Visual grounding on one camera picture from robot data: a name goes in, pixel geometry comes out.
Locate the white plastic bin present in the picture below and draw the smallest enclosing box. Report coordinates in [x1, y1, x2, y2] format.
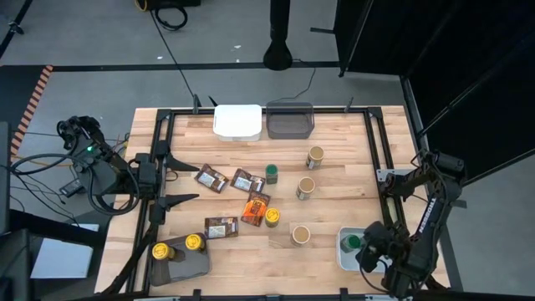
[212, 104, 263, 142]
[335, 226, 392, 273]

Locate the black power adapter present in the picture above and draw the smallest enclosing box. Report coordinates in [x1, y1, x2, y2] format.
[58, 178, 84, 198]

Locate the brown seasoning packet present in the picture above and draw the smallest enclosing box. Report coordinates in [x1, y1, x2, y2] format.
[193, 163, 230, 194]
[230, 167, 267, 194]
[204, 217, 240, 240]

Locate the black curtain partition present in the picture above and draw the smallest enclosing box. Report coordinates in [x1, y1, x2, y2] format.
[334, 0, 535, 185]

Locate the grey translucent plastic bin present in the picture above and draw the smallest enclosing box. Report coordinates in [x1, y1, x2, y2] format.
[149, 232, 212, 288]
[265, 101, 316, 140]

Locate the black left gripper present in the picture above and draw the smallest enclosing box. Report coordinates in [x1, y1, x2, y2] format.
[133, 140, 201, 226]

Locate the spice jar yellow lid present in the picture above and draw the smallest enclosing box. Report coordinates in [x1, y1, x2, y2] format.
[185, 233, 206, 253]
[150, 242, 185, 263]
[264, 207, 282, 229]

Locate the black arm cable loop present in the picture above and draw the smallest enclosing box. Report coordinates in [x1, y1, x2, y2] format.
[10, 152, 141, 217]

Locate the long black floor cable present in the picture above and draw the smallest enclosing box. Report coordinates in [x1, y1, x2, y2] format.
[149, 10, 196, 100]

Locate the black aluminium table frame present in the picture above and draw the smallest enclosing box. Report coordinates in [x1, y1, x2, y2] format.
[99, 106, 419, 301]

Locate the black stand with flared base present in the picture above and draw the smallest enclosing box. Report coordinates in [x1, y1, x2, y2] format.
[262, 0, 294, 72]

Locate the orange taco seasoning packet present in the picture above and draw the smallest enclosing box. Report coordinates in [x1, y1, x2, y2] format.
[240, 191, 272, 227]

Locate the white flat board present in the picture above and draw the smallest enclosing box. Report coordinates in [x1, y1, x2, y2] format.
[29, 223, 100, 280]

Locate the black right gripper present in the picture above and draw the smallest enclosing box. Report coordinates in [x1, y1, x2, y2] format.
[355, 220, 398, 275]

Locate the orange black hazard tape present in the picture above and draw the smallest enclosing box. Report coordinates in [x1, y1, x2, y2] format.
[10, 64, 54, 158]

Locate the thin black cable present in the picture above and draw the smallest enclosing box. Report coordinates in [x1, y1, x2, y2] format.
[278, 66, 318, 104]

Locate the coiled black floor cable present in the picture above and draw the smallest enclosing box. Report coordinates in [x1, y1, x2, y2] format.
[153, 3, 189, 33]

